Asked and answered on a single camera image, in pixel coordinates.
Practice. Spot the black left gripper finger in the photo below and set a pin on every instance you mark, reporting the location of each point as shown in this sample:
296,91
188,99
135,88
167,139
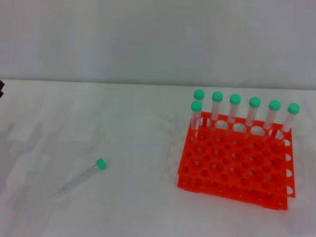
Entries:
1,84

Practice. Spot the clear test tube green cap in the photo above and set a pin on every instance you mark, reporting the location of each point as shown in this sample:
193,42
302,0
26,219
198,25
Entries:
235,99
196,106
217,96
254,102
199,94
101,164
274,105
293,108

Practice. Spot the orange plastic test tube rack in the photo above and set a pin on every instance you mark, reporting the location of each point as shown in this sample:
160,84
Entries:
249,156

